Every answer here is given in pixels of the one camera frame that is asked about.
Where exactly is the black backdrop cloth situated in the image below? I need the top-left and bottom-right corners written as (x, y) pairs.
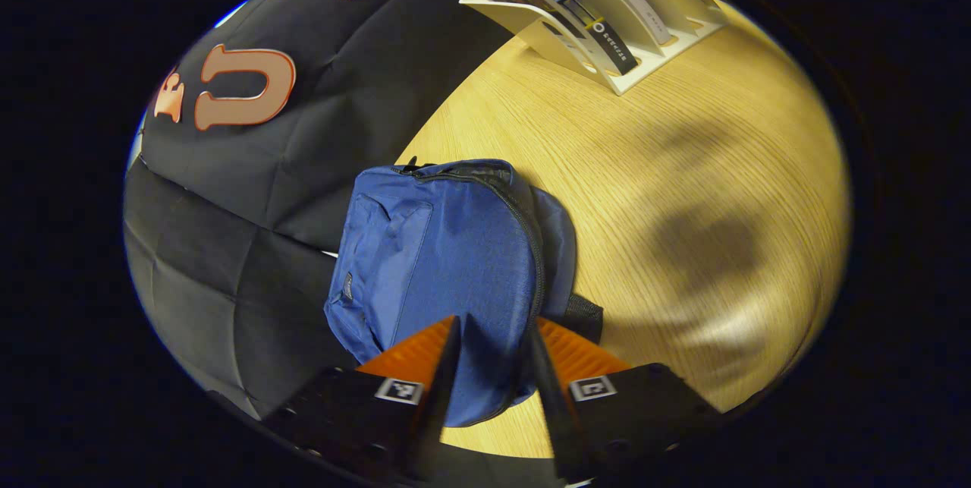
top-left (124, 0), bottom-right (517, 420)

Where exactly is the blue schoolbag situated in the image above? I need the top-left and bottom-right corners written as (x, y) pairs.
top-left (324, 157), bottom-right (604, 428)

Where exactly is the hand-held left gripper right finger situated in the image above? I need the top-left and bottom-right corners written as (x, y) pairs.
top-left (529, 317), bottom-right (721, 483)

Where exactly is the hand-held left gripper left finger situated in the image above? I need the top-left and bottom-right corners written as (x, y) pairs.
top-left (262, 315), bottom-right (462, 483)

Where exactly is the white bookshelf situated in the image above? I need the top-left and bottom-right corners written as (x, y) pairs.
top-left (445, 0), bottom-right (725, 96)

